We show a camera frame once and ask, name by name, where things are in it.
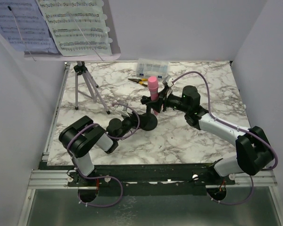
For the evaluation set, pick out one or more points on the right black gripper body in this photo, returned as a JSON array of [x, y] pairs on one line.
[[163, 100]]

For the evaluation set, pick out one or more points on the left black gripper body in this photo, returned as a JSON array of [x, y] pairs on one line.
[[129, 123]]

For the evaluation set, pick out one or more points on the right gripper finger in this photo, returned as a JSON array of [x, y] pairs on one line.
[[164, 93], [157, 105]]

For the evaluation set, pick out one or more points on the black microphone stand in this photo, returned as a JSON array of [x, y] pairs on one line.
[[148, 120]]

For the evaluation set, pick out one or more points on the pink toy microphone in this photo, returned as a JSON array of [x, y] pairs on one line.
[[153, 87]]

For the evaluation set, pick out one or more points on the lilac music stand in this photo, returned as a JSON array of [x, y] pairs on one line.
[[80, 67]]

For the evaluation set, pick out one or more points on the white sheet music page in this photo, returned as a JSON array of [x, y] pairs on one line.
[[78, 27]]

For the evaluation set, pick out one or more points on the lilac sheet music page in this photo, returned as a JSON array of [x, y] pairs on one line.
[[23, 26]]

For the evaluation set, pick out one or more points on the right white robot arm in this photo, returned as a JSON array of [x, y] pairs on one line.
[[252, 151]]

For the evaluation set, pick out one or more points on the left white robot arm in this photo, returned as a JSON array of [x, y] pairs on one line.
[[81, 136]]

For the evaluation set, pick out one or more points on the clear plastic screw box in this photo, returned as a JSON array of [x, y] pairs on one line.
[[146, 68]]

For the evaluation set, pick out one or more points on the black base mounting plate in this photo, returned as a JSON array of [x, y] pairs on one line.
[[150, 179]]

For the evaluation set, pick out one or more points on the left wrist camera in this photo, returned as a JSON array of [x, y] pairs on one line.
[[122, 109]]

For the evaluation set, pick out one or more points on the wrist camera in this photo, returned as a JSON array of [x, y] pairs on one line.
[[168, 82], [122, 109]]

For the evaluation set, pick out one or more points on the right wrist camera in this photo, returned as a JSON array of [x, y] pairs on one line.
[[168, 82]]

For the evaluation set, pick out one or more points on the yellow handled pliers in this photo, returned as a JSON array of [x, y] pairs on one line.
[[143, 82]]

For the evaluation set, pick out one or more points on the aluminium frame rail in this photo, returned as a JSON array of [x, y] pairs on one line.
[[59, 179]]

